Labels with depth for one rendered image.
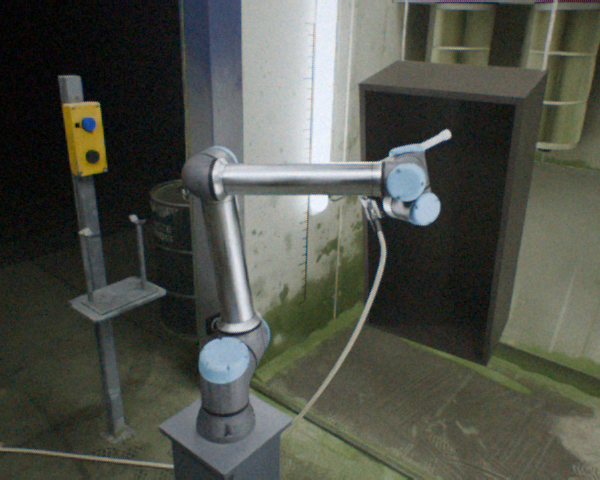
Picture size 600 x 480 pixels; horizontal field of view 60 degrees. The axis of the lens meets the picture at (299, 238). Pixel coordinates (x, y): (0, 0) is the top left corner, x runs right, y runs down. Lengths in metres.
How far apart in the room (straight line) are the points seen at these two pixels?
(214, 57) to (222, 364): 1.23
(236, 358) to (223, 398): 0.13
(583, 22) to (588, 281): 1.35
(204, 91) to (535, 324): 2.20
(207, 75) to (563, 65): 1.81
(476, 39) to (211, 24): 1.62
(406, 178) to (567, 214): 2.20
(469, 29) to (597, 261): 1.46
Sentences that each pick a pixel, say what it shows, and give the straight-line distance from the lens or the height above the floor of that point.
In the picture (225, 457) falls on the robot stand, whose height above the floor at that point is 0.64.
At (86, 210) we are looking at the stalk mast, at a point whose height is 1.14.
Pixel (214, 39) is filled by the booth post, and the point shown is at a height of 1.77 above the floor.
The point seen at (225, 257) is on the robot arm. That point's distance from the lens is 1.62.
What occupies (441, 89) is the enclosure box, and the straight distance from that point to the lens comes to 1.96.
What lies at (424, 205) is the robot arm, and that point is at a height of 1.39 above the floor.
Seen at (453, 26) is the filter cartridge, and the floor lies 1.85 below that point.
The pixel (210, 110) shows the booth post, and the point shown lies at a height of 1.50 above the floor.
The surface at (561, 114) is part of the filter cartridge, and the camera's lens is 3.10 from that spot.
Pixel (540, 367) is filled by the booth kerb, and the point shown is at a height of 0.10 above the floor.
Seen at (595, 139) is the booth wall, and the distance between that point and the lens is 3.45.
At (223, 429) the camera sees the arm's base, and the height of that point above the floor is 0.68.
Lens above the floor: 1.83
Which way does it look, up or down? 22 degrees down
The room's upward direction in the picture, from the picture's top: 2 degrees clockwise
